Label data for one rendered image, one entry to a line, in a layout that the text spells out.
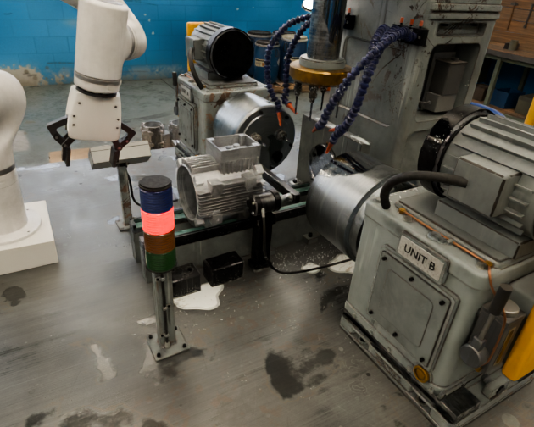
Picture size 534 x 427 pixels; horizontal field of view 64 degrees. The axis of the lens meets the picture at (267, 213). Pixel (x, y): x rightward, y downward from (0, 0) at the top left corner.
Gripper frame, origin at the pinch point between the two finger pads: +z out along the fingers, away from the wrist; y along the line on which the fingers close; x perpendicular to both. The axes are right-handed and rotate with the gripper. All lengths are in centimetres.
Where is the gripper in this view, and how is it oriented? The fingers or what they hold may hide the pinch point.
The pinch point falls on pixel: (90, 160)
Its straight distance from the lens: 98.5
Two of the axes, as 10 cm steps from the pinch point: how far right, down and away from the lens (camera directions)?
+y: -8.3, 0.4, -5.5
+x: 4.9, 5.3, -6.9
